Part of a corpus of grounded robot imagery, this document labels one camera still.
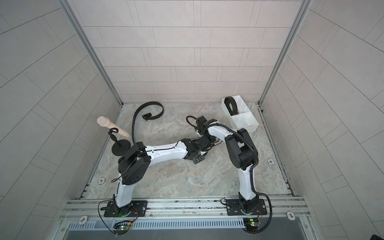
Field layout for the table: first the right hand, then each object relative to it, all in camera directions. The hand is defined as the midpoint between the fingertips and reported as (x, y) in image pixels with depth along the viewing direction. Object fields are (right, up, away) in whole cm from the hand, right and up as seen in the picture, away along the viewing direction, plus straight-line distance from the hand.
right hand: (205, 145), depth 96 cm
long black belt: (+17, +30, +15) cm, 38 cm away
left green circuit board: (-38, -30, -31) cm, 58 cm away
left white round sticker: (-58, -29, -28) cm, 70 cm away
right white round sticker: (+39, -28, -26) cm, 55 cm away
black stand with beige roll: (-52, 0, -6) cm, 52 cm away
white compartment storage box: (+27, +17, +6) cm, 33 cm away
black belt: (-41, +19, +9) cm, 46 cm away
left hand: (-3, -4, -6) cm, 8 cm away
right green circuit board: (+21, -31, -28) cm, 46 cm away
